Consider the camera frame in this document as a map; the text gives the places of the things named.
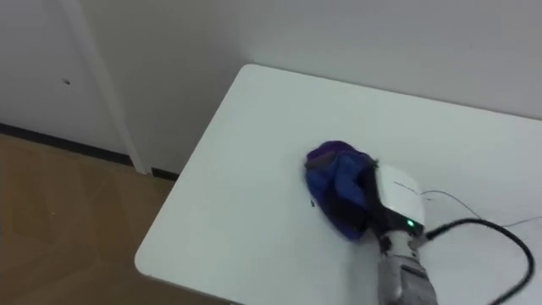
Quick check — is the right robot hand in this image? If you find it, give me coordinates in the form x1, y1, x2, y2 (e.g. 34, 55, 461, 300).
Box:
359, 159, 427, 241

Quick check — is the blue purple cloth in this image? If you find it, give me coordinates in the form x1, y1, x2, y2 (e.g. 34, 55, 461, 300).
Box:
303, 140, 382, 241

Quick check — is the white desk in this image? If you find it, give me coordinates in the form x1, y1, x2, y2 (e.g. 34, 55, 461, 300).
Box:
134, 63, 542, 305

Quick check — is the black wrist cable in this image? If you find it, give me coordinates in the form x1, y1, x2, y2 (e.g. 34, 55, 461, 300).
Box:
425, 217, 536, 305

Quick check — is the white door frame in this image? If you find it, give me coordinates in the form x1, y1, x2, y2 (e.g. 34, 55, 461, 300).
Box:
57, 0, 149, 175

